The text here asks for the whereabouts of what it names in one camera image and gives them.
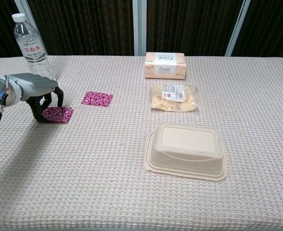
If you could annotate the pink woven tablecloth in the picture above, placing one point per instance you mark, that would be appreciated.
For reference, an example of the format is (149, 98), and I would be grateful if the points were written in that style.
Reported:
(95, 168)

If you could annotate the beige takeaway food container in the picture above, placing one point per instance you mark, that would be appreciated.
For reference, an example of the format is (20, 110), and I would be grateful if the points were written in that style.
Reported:
(187, 149)

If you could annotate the clear bag of snacks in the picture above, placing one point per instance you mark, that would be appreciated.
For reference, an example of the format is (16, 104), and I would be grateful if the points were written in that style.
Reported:
(174, 101)

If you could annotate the peach facial tissue pack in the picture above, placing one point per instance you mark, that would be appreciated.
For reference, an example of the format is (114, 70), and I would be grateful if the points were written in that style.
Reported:
(165, 68)

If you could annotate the dark brown pleated curtain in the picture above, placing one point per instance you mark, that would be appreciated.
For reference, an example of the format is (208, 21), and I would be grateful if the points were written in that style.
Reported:
(83, 26)

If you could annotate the clear plastic water bottle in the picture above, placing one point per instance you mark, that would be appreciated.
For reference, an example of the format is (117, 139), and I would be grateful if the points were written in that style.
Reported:
(33, 57)

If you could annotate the white frame post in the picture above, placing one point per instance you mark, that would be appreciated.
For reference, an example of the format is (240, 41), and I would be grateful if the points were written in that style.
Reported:
(237, 24)
(22, 4)
(139, 26)

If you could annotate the pink patterned playing card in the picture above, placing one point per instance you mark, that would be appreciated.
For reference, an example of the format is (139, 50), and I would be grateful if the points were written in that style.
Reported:
(97, 99)

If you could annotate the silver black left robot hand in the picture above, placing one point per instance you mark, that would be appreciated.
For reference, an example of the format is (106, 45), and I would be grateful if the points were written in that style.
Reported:
(35, 86)

